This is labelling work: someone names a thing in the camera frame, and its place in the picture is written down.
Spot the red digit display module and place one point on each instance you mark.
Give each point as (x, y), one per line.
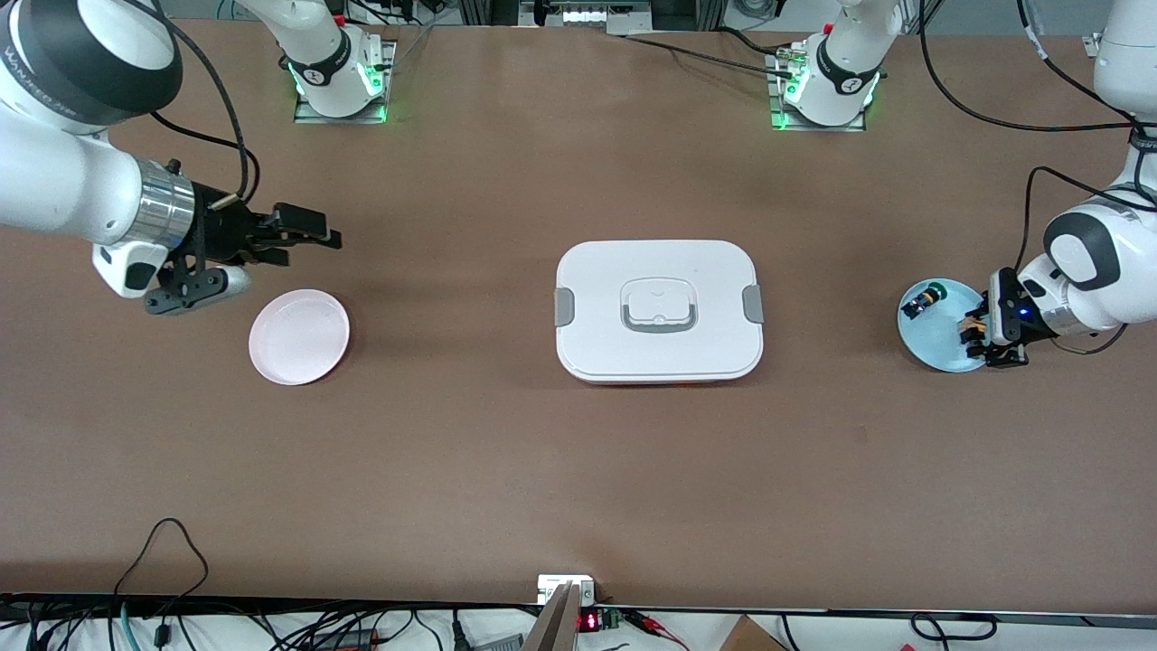
(589, 621)

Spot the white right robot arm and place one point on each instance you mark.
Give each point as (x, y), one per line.
(54, 181)

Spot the white post bracket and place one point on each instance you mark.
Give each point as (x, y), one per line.
(551, 583)

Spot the pink round plate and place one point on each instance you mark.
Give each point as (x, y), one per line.
(298, 339)

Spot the aluminium profile post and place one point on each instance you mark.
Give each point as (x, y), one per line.
(556, 624)

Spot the aluminium frame profile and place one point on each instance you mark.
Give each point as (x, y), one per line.
(1094, 43)

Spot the black power adapter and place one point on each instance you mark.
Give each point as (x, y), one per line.
(348, 639)

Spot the light blue round plate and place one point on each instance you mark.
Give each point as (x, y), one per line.
(940, 339)

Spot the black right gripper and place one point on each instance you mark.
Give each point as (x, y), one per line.
(220, 232)

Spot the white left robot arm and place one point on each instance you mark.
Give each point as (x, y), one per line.
(1130, 289)

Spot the white power strip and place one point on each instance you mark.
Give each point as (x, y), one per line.
(606, 14)

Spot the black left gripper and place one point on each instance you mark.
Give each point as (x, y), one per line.
(978, 327)

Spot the white lidded storage box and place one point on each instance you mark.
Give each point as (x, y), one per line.
(597, 271)

